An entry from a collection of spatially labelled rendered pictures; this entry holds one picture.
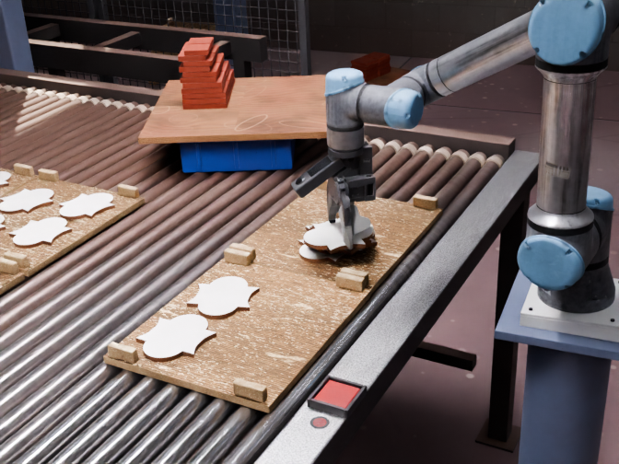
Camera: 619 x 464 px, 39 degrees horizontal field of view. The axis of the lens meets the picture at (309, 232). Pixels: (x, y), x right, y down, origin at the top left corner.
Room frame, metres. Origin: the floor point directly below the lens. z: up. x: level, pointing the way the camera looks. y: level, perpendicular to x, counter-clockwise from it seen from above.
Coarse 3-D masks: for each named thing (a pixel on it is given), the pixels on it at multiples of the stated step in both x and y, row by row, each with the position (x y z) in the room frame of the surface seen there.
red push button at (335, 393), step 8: (328, 384) 1.24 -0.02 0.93; (336, 384) 1.23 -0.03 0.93; (344, 384) 1.23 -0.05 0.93; (320, 392) 1.21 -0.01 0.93; (328, 392) 1.21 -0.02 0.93; (336, 392) 1.21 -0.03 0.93; (344, 392) 1.21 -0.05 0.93; (352, 392) 1.21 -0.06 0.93; (328, 400) 1.19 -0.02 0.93; (336, 400) 1.19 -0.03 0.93; (344, 400) 1.19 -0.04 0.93
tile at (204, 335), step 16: (160, 320) 1.44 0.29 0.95; (176, 320) 1.43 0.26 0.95; (192, 320) 1.43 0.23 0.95; (144, 336) 1.39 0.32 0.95; (160, 336) 1.38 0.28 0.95; (176, 336) 1.38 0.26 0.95; (192, 336) 1.38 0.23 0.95; (208, 336) 1.38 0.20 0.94; (144, 352) 1.34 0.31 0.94; (160, 352) 1.33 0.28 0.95; (176, 352) 1.33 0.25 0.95; (192, 352) 1.33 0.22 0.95
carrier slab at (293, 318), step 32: (192, 288) 1.57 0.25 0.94; (288, 288) 1.55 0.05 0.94; (320, 288) 1.55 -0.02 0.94; (224, 320) 1.44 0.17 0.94; (256, 320) 1.44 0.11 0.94; (288, 320) 1.43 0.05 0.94; (320, 320) 1.43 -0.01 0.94; (224, 352) 1.34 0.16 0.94; (256, 352) 1.33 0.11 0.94; (288, 352) 1.33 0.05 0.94; (320, 352) 1.33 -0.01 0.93; (192, 384) 1.25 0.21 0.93; (224, 384) 1.24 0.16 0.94; (288, 384) 1.23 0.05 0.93
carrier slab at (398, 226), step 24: (312, 192) 2.02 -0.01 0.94; (288, 216) 1.89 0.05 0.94; (312, 216) 1.88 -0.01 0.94; (336, 216) 1.87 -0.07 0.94; (384, 216) 1.86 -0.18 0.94; (408, 216) 1.86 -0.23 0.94; (432, 216) 1.85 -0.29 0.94; (264, 240) 1.77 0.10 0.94; (288, 240) 1.76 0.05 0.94; (384, 240) 1.74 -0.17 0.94; (408, 240) 1.74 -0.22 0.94; (264, 264) 1.66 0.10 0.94; (288, 264) 1.65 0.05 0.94; (312, 264) 1.65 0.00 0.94; (336, 264) 1.64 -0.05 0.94; (360, 264) 1.64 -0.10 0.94; (384, 264) 1.63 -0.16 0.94
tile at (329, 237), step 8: (312, 224) 1.72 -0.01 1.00; (320, 224) 1.71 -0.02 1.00; (328, 224) 1.71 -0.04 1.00; (336, 224) 1.71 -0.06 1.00; (312, 232) 1.68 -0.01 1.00; (320, 232) 1.68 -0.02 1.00; (328, 232) 1.67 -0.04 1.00; (336, 232) 1.67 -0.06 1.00; (360, 232) 1.67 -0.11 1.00; (368, 232) 1.66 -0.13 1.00; (304, 240) 1.65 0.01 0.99; (312, 240) 1.64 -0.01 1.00; (320, 240) 1.64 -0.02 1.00; (328, 240) 1.64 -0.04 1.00; (336, 240) 1.63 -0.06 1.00; (360, 240) 1.63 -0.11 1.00; (312, 248) 1.62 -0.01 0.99; (320, 248) 1.62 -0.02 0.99; (328, 248) 1.61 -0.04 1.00; (336, 248) 1.61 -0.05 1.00; (344, 248) 1.61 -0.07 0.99
